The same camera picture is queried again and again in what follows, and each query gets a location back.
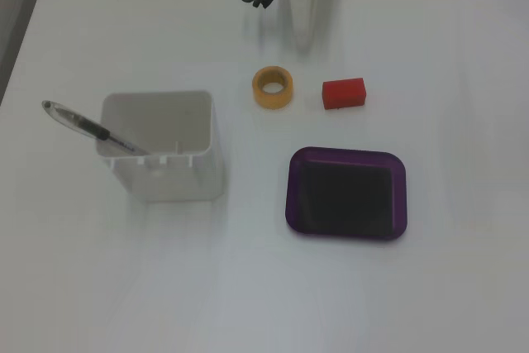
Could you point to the yellow tape roll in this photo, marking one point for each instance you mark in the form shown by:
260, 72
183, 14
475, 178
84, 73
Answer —
258, 92

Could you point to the white plastic pen holder box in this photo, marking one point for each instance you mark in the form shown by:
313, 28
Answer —
182, 179

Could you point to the red ribbed plastic block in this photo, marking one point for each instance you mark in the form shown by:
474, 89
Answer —
345, 92

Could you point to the purple metal tray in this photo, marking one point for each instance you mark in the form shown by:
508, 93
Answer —
347, 200

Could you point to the black ballpoint pen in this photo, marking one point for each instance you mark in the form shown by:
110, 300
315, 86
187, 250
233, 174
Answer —
91, 127

